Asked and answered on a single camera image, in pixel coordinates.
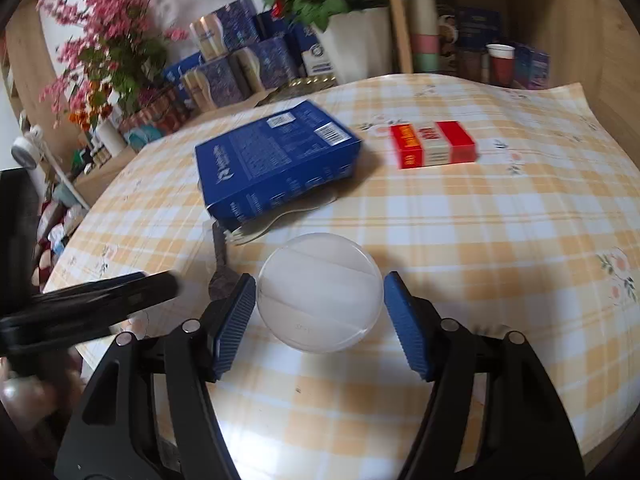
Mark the dark plastic spoon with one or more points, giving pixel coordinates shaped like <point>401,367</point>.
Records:
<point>220,260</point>

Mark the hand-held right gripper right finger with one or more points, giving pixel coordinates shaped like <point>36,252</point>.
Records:
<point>407,330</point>

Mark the dark blue book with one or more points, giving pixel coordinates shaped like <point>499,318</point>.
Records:
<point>475,25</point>

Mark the white angular flower pot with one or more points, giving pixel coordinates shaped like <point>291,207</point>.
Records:
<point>360,45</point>

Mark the blue white emblem carton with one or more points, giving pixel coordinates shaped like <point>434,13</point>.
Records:
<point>317,60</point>

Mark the red white box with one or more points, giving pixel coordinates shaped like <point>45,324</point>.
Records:
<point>430,142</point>

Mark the clear round plastic lid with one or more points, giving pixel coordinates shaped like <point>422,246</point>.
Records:
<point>320,290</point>

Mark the pink artificial flower plant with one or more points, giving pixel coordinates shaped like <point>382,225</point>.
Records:
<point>100,25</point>

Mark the stack of blue gold boxes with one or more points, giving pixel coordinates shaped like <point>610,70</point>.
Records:
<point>225,75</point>

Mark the patterned wicker basket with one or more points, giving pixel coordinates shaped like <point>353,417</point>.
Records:
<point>155,115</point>

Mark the small blue patterned box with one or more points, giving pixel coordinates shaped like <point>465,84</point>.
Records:
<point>532,67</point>

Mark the wooden shelf unit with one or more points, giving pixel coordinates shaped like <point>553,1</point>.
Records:
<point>397,20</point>

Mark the pastel paper cup stack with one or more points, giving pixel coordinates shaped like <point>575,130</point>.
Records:
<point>424,35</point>

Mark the flower print blister pack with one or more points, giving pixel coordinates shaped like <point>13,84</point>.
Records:
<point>280,222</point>

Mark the person's left hand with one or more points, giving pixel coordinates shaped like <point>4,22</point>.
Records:
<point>25,400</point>

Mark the white round device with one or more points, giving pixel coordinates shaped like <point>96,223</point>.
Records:
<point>25,150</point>

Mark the large blue cardboard box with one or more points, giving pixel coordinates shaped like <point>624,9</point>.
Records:
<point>270,150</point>

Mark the gold ornate tray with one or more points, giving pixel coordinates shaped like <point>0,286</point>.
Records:
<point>300,87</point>

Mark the red paper cup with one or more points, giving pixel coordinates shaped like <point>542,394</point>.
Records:
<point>501,67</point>

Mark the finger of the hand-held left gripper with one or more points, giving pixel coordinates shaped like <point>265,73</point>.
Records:
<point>125,295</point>

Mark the white cylinder roll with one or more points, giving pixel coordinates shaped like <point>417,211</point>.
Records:
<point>111,137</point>

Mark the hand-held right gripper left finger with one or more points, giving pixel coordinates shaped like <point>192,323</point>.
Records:
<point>232,325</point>

